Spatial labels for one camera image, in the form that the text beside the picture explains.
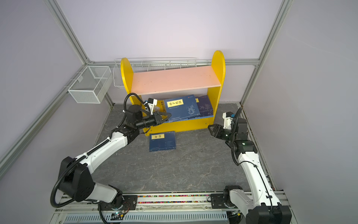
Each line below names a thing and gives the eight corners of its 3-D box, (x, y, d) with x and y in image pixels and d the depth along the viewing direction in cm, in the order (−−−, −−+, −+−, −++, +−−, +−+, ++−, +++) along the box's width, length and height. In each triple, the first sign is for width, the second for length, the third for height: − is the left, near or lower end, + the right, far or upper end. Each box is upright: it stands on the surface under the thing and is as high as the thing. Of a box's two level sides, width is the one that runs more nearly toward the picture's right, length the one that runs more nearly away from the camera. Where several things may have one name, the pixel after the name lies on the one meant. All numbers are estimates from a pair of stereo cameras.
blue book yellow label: (149, 151, 95) (148, 149, 93) (150, 135, 103) (149, 133, 101) (176, 149, 96) (176, 147, 94) (175, 133, 104) (175, 131, 102)
